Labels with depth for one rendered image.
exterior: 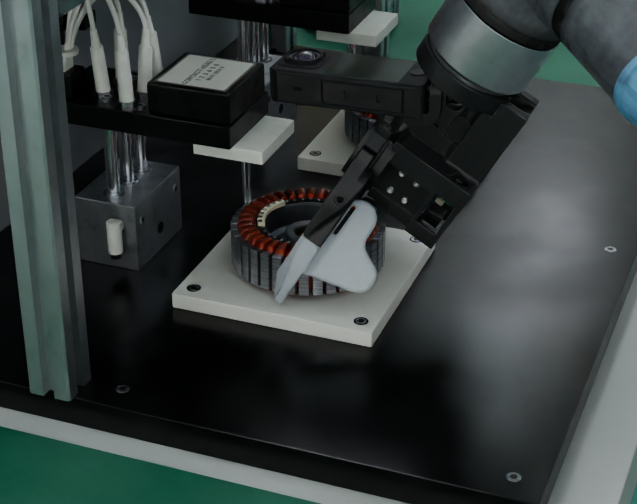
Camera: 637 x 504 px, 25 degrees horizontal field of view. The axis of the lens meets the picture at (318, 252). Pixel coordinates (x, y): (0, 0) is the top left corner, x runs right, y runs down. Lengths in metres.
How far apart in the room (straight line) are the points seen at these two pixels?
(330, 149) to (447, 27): 0.34
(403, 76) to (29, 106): 0.26
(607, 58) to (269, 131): 0.28
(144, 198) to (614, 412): 0.37
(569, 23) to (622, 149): 0.44
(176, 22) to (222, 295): 0.43
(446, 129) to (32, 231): 0.28
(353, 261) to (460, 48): 0.17
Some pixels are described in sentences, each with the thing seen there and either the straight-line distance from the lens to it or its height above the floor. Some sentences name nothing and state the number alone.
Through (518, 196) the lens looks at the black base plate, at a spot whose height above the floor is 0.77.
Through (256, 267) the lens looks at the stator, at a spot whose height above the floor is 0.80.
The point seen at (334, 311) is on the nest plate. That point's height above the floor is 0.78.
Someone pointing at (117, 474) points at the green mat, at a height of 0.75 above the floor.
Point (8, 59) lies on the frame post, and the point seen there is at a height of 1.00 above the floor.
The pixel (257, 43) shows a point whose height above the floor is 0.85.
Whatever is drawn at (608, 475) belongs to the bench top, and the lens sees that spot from 0.93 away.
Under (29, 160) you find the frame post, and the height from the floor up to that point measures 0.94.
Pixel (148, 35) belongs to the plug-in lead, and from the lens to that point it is 1.05.
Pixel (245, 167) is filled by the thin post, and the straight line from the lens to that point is 1.12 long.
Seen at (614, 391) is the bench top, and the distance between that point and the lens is 1.01.
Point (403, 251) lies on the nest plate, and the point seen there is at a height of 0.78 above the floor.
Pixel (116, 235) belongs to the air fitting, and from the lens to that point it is 1.07.
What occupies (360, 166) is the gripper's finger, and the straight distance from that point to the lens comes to 0.96.
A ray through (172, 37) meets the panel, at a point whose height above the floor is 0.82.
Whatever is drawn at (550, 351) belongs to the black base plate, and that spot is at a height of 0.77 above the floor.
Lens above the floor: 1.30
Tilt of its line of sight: 29 degrees down
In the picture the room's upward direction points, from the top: straight up
